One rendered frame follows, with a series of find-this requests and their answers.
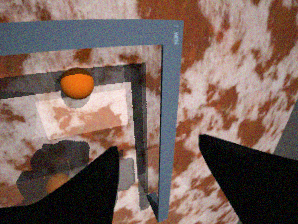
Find translucent orange ball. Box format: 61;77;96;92
45;172;71;194

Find orange and brown ball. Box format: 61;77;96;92
60;67;94;100

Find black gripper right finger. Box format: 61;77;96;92
198;134;298;224

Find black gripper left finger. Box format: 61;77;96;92
0;146;120;224

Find low clear walls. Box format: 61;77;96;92
142;44;162;220

